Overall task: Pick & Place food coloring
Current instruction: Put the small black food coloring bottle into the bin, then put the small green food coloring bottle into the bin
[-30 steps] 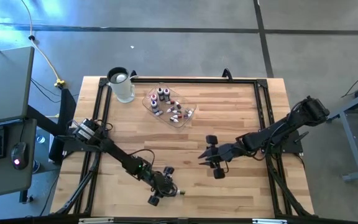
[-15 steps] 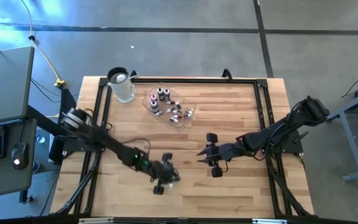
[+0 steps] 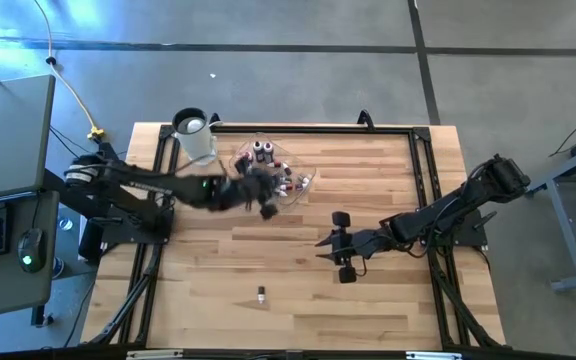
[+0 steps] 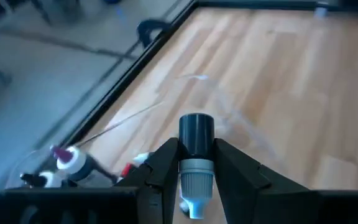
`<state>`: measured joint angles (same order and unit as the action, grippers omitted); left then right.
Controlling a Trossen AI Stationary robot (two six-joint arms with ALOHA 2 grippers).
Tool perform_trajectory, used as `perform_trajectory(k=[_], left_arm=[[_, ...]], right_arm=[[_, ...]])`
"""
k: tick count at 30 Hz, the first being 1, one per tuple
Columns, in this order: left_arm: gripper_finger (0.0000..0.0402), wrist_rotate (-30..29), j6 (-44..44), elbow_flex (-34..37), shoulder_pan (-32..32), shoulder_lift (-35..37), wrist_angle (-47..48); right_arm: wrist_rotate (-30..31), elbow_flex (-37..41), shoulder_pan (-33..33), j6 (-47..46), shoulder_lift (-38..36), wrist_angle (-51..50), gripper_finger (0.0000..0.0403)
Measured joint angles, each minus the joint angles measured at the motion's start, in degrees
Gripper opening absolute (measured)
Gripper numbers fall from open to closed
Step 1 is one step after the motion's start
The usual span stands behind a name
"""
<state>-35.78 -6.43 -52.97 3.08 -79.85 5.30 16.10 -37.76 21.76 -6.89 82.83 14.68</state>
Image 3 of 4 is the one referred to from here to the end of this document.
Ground clear plastic container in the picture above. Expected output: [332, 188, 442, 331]
[228, 132, 318, 207]

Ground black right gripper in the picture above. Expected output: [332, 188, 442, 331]
[315, 210, 387, 285]

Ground grey metal table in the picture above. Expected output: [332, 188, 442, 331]
[525, 127, 576, 294]

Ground silver metal bracket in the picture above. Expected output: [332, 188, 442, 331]
[125, 349, 184, 360]
[405, 351, 463, 360]

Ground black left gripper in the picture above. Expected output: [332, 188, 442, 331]
[220, 158, 282, 221]

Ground grey desk top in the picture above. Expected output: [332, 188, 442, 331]
[0, 74, 57, 204]

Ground black computer mouse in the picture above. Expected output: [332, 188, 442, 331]
[16, 227, 48, 274]

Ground yellow cable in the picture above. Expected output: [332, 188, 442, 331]
[32, 0, 105, 141]

